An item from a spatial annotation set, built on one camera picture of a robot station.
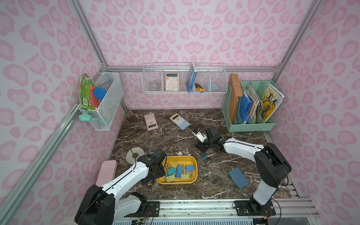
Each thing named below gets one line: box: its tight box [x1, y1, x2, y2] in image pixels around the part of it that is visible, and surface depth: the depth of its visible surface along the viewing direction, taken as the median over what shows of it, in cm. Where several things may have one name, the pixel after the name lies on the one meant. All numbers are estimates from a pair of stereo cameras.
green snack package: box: [79, 73, 101, 109], surface depth 72 cm
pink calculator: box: [143, 112, 159, 132], surface depth 112 cm
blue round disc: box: [93, 87, 108, 101], surface depth 77 cm
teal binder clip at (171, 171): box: [166, 167, 177, 176], surface depth 84 cm
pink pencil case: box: [95, 159, 118, 188], surface depth 88 cm
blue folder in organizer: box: [239, 91, 253, 124], surface depth 99 cm
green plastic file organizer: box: [220, 80, 285, 133], surface depth 102 cm
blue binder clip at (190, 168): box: [185, 164, 195, 172], surface depth 88 cm
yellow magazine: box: [261, 82, 285, 123], surface depth 100 cm
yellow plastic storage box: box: [156, 155, 198, 185], surface depth 87 cm
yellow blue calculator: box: [169, 112, 191, 131], surface depth 112 cm
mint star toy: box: [78, 110, 92, 122], surface depth 64 cm
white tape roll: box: [125, 146, 145, 165], surface depth 97 cm
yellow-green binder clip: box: [180, 163, 190, 179], surface depth 87 cm
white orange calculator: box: [165, 72, 179, 92], surface depth 96 cm
